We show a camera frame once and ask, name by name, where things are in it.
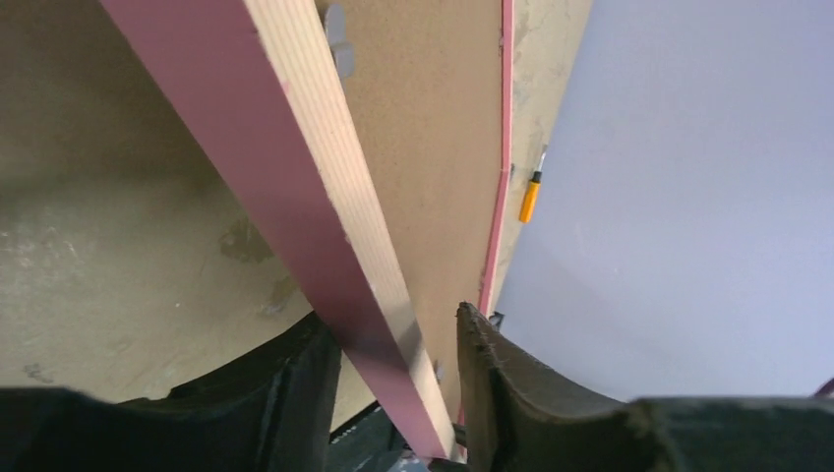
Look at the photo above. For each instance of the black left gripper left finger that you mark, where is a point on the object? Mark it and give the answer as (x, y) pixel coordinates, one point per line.
(268, 410)

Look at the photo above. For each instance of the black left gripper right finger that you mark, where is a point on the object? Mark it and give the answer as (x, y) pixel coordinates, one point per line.
(521, 415)

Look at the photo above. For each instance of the orange handled screwdriver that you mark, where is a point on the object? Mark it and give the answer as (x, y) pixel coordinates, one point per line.
(532, 189)

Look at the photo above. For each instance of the pink photo frame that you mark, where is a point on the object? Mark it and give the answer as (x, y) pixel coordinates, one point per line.
(377, 193)

